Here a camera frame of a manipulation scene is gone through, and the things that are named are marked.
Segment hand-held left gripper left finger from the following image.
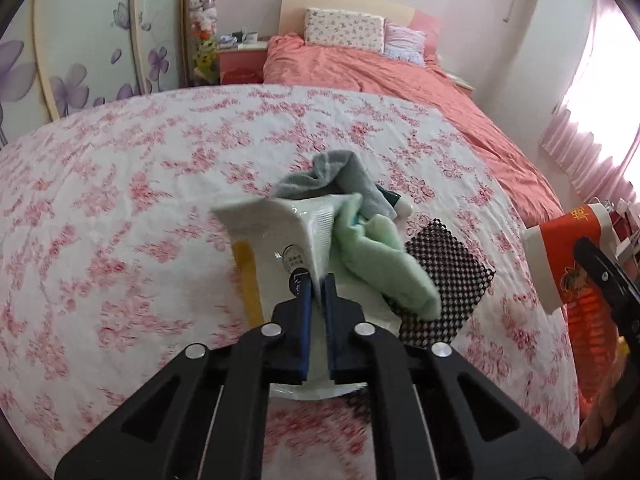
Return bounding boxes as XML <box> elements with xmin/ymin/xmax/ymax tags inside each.
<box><xmin>54</xmin><ymin>291</ymin><xmax>313</xmax><ymax>480</ymax></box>

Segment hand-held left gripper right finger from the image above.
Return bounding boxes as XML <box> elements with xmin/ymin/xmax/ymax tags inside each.
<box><xmin>321</xmin><ymin>274</ymin><xmax>587</xmax><ymax>480</ymax></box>

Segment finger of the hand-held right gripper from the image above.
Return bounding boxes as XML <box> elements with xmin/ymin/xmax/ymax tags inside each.
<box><xmin>572</xmin><ymin>237</ymin><xmax>640</xmax><ymax>352</ymax></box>

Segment red white paper packet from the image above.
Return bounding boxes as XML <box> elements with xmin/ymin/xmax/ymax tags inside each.
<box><xmin>523</xmin><ymin>203</ymin><xmax>621</xmax><ymax>314</ymax></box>

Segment white plastic packaging pouch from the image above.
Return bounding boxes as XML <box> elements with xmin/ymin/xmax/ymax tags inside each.
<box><xmin>210</xmin><ymin>194</ymin><xmax>372</xmax><ymax>401</ymax></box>

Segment light green sock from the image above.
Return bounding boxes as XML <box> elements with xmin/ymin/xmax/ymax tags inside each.
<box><xmin>332</xmin><ymin>194</ymin><xmax>442</xmax><ymax>320</ymax></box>

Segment black mesh mat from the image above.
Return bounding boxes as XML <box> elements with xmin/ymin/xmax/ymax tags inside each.
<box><xmin>350</xmin><ymin>217</ymin><xmax>497</xmax><ymax>349</ymax></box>

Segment dark green tube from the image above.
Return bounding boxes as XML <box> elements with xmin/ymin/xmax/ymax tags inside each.
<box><xmin>375</xmin><ymin>185</ymin><xmax>414</xmax><ymax>219</ymax></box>

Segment grey sock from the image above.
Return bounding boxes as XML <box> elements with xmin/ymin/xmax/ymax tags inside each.
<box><xmin>272</xmin><ymin>150</ymin><xmax>397</xmax><ymax>221</ymax></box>

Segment pink curtain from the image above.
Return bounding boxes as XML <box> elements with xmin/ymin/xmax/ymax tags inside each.
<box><xmin>538</xmin><ymin>0</ymin><xmax>640</xmax><ymax>202</ymax></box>

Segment floral pink white tablecloth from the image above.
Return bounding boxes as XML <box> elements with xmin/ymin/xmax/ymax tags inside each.
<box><xmin>0</xmin><ymin>85</ymin><xmax>582</xmax><ymax>480</ymax></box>

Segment beige bedside cabinet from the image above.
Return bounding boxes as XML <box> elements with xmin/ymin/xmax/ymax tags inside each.
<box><xmin>445</xmin><ymin>71</ymin><xmax>475</xmax><ymax>94</ymax></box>

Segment bed with salmon cover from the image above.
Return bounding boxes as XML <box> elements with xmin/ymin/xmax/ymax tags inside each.
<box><xmin>262</xmin><ymin>32</ymin><xmax>567</xmax><ymax>227</ymax></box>

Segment pink nightstand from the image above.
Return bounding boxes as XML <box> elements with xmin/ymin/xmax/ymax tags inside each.
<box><xmin>216</xmin><ymin>40</ymin><xmax>269</xmax><ymax>85</ymax></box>

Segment yellow plush toy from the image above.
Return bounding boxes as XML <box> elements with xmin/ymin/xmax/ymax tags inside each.
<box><xmin>192</xmin><ymin>42</ymin><xmax>219</xmax><ymax>81</ymax></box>

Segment pink striped pillow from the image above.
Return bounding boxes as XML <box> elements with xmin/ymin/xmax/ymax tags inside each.
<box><xmin>384</xmin><ymin>22</ymin><xmax>429</xmax><ymax>66</ymax></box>

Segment floral print pillow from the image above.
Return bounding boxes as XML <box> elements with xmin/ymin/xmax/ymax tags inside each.
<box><xmin>304</xmin><ymin>7</ymin><xmax>387</xmax><ymax>54</ymax></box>

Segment clear tube of plush toys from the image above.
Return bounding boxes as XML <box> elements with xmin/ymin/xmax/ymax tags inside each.
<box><xmin>187</xmin><ymin>0</ymin><xmax>219</xmax><ymax>86</ymax></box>

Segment floral sliding door wardrobe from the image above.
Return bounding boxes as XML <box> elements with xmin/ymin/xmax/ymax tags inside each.
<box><xmin>0</xmin><ymin>0</ymin><xmax>194</xmax><ymax>147</ymax></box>

